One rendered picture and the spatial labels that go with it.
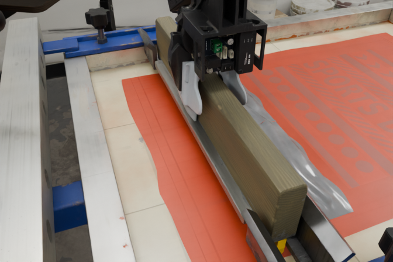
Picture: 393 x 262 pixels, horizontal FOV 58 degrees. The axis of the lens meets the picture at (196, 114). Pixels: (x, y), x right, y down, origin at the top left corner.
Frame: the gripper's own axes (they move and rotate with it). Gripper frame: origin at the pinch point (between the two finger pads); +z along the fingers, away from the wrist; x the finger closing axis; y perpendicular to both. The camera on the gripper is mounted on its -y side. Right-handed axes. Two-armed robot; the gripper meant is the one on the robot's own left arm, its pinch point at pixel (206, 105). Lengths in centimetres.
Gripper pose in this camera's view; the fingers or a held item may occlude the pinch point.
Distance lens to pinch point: 48.3
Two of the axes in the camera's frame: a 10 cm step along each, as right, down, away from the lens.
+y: 3.4, 5.6, -7.5
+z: 0.0, 8.0, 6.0
